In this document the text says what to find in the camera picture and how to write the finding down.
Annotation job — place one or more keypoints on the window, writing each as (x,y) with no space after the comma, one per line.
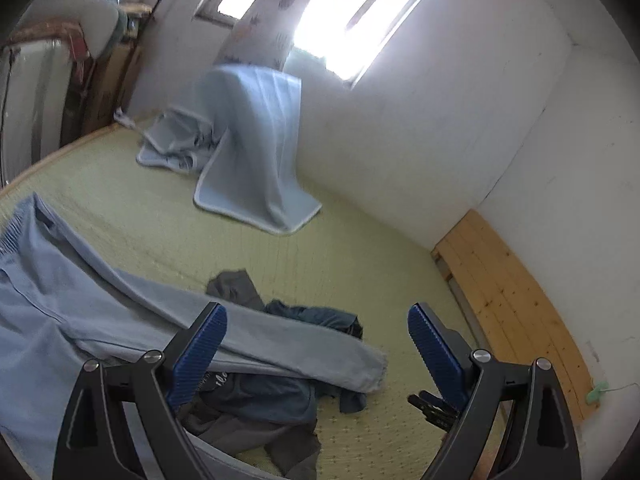
(400,0)

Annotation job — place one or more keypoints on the clear quilt storage bag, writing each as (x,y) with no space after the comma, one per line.
(30,100)

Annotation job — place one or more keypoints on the black ridged object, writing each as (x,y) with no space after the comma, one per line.
(432,410)

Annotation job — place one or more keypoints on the light blue sweatpants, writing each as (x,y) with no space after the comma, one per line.
(60,305)

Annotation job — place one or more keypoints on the light blue blanket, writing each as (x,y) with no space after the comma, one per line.
(260,150)

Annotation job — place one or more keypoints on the white printed curtain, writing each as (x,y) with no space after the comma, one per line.
(260,35)

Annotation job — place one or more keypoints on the wooden plank board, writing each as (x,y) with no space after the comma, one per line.
(510,290)

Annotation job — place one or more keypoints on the small green object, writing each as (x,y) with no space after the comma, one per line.
(597,391)

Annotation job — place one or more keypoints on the dark teal printed sweatshirt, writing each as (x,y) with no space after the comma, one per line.
(265,395)

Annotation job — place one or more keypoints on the wooden bed frame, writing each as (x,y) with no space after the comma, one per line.
(60,152)

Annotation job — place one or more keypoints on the cardboard box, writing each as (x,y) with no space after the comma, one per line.
(110,90)

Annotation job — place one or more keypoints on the white plush pillow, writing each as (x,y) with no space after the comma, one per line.
(85,5)

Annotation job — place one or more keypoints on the white power strip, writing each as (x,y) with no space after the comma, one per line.
(125,119)

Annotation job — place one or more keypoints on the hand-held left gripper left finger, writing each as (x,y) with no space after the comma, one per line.
(200,350)

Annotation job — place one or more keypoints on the dark grey garment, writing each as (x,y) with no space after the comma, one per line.
(240,435)

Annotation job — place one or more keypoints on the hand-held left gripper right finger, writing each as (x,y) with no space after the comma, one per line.
(435,355)

